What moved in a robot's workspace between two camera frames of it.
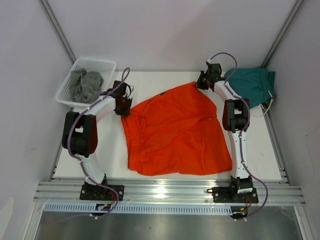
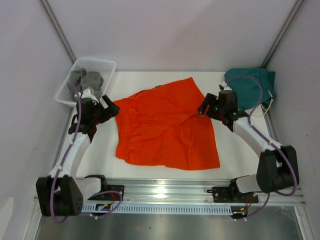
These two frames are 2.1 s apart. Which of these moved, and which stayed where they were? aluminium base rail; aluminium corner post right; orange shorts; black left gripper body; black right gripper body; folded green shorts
Moved: black right gripper body; orange shorts; black left gripper body
Stayed: aluminium corner post right; aluminium base rail; folded green shorts
